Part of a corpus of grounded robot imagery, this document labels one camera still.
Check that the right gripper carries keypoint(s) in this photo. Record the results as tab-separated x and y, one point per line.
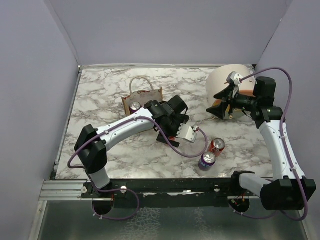
228	102

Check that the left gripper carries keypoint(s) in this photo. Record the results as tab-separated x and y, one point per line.
169	132

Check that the purple can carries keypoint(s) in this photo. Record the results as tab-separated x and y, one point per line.
206	161
134	107

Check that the canvas bag with rope handles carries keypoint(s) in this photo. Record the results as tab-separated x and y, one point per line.
141	96

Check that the red cola can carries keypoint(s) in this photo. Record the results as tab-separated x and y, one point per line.
172	138
216	146

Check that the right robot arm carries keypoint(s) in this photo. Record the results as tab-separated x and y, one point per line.
289	189

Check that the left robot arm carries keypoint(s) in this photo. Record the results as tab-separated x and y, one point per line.
94	143

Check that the cream and orange bread box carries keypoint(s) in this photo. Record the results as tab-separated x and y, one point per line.
217	81

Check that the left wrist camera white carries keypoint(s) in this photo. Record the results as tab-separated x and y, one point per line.
187	132

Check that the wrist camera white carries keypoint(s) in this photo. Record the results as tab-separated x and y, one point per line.
187	132
234	78

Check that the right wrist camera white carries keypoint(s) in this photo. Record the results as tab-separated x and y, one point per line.
234	78

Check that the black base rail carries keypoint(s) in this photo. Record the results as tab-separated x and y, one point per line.
164	192

